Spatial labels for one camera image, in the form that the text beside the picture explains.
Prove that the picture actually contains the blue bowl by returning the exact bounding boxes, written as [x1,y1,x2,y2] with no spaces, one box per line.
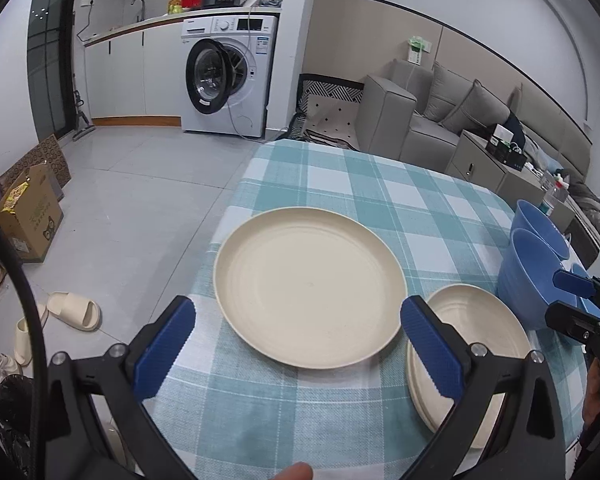
[496,229,577,330]
[510,200,565,244]

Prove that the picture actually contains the large cream plate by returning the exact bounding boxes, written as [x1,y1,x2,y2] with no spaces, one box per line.
[213,207,407,370]

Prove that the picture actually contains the white kitchen counter cabinets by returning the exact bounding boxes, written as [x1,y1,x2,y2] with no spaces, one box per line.
[84,6,280,126]

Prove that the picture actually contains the kitchen faucet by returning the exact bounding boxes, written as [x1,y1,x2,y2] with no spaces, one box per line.
[131,0,146,23]

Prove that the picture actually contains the operator thumb tip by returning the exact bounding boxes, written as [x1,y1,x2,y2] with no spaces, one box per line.
[272,462,313,480]

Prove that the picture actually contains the cream slipper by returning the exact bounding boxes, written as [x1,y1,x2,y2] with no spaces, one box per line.
[46,292,102,332]
[14,304,48,367]

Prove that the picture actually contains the teal plaid tablecloth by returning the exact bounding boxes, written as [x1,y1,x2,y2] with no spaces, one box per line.
[144,138,589,480]

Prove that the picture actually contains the black box on cabinet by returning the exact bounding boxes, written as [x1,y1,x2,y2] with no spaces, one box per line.
[486,136,527,171]

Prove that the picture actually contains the grey side cabinet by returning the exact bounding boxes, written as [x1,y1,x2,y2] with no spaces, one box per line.
[444,129,577,231]

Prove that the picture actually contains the grey sofa cushion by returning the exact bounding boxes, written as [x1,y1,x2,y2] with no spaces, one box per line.
[440,79,510,134]
[424,62,474,122]

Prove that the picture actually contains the cardboard box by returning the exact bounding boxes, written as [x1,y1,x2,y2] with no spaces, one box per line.
[0,162,64,262]

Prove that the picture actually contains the grey sofa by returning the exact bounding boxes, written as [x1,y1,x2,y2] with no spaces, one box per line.
[355,57,594,181]

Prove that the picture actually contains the patterned folded mat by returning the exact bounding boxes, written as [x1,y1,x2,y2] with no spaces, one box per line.
[279,73,364,151]

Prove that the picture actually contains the white washing machine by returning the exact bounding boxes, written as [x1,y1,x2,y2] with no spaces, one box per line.
[181,12,278,139]

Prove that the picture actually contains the yellow oil bottle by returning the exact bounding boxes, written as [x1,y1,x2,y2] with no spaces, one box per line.
[168,0,183,14]

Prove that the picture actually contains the black cable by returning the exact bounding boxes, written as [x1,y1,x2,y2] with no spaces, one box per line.
[0,206,48,480]

